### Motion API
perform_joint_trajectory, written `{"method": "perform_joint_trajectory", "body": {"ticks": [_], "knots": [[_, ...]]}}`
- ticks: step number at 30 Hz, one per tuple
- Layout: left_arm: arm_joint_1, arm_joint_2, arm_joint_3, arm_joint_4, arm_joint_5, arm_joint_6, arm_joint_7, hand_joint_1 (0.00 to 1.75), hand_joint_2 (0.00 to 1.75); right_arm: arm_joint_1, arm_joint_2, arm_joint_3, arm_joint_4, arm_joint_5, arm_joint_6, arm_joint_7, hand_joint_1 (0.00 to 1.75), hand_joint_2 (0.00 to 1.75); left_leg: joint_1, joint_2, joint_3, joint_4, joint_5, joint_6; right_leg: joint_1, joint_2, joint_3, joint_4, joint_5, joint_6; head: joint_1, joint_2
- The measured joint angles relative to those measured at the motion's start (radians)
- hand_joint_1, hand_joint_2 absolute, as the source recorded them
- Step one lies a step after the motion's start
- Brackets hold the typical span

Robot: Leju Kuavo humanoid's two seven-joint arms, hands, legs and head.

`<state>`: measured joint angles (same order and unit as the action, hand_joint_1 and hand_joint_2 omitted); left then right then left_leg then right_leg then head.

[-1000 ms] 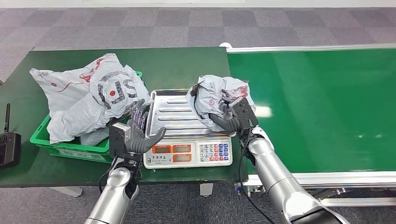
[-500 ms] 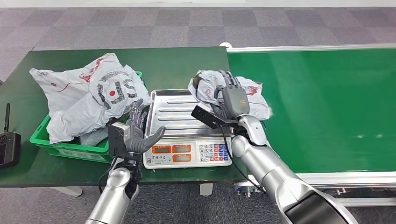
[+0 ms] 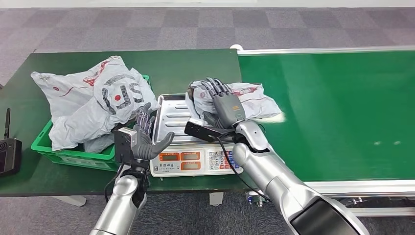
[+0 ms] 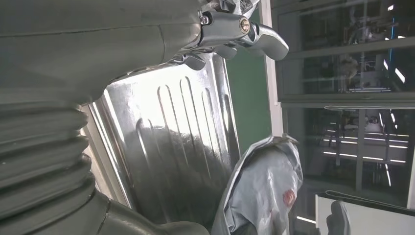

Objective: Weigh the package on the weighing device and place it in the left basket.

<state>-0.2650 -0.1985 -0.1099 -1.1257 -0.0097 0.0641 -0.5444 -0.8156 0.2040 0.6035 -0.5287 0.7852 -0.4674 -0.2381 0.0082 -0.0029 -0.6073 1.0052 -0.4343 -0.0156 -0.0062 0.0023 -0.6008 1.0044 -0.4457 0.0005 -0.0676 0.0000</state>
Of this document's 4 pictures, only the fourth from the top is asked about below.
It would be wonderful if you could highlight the grey courier bag red stamp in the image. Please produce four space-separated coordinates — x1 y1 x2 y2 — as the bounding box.
210 134 304 235

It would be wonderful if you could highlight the white panel board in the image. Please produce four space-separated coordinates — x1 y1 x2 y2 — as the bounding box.
315 190 415 235

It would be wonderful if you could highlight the electronic scale with steel tray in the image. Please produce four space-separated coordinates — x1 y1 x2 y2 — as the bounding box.
80 52 243 232

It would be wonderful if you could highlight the glass partition window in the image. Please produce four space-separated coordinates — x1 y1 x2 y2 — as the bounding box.
272 0 415 235

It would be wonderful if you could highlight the dark green table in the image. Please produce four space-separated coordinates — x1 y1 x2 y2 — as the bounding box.
225 9 274 157

